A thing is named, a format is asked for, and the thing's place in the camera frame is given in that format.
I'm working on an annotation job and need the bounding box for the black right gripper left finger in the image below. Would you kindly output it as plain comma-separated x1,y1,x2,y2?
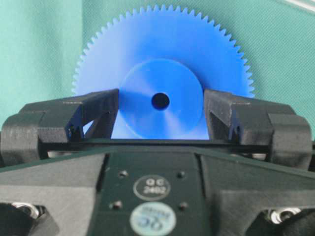
0,88,119,167

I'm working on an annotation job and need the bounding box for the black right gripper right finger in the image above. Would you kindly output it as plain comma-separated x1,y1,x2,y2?
203,89,313,170

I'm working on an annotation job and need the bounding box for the blue plastic gear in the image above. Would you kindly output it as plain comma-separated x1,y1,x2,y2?
72,5,254,139

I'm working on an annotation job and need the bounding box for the aluminium extrusion frame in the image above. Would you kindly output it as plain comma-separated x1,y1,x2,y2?
284,0,315,13

